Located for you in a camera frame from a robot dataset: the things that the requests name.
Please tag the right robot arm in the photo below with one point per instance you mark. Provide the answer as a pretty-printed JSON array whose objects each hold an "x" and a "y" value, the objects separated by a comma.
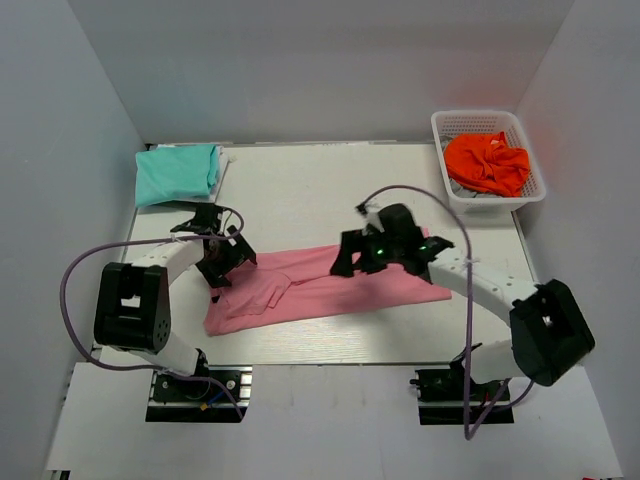
[{"x": 548, "y": 332}]

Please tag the pink t-shirt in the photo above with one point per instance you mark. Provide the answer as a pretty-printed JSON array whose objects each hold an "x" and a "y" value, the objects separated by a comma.
[{"x": 296, "y": 285}]

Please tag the grey cloth in basket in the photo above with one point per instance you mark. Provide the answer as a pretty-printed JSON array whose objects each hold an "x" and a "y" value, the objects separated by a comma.
[{"x": 466, "y": 194}]

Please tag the white plastic basket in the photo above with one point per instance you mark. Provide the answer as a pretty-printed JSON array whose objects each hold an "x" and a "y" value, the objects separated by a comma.
[{"x": 451, "y": 123}]

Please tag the orange t-shirt in basket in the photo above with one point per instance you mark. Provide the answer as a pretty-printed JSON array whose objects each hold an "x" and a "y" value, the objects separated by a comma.
[{"x": 487, "y": 163}]

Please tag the white folded cloth under teal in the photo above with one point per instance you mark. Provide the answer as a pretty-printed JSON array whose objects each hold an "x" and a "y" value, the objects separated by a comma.
[{"x": 224, "y": 160}]

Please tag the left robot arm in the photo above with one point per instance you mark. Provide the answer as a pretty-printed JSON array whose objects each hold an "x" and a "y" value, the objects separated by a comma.
[{"x": 133, "y": 311}]

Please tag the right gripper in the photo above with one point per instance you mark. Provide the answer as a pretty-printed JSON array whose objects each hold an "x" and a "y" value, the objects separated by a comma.
[{"x": 356, "y": 241}]

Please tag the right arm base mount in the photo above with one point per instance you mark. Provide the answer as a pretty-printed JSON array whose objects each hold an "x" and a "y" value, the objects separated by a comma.
[{"x": 440, "y": 397}]

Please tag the folded teal t-shirt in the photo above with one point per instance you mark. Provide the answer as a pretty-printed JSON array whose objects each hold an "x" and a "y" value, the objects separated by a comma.
[{"x": 174, "y": 173}]

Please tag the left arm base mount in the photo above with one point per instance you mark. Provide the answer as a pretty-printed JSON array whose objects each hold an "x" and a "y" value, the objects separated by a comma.
[{"x": 186, "y": 402}]

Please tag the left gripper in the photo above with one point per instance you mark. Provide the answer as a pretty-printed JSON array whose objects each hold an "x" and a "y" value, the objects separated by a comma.
[{"x": 239, "y": 253}]

